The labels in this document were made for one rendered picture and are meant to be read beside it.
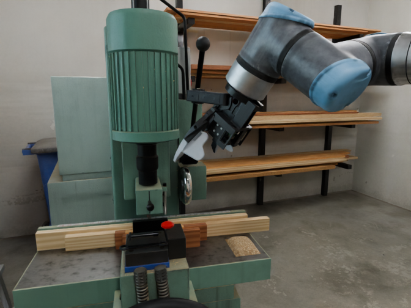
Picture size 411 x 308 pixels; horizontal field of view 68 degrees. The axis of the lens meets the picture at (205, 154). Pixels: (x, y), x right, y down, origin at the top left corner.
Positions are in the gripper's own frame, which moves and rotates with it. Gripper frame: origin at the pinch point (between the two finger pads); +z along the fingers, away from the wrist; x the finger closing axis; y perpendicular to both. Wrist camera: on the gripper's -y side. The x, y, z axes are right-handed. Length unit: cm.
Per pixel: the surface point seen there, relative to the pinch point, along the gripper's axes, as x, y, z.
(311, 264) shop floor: 171, 51, 108
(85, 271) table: -19.8, 1.7, 32.1
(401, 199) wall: 363, 80, 74
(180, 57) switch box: 27.7, -39.0, -5.9
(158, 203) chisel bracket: -1.3, -0.7, 18.0
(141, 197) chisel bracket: -4.7, -4.2, 17.8
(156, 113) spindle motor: -3.6, -12.5, -2.9
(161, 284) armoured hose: -16.7, 17.8, 15.7
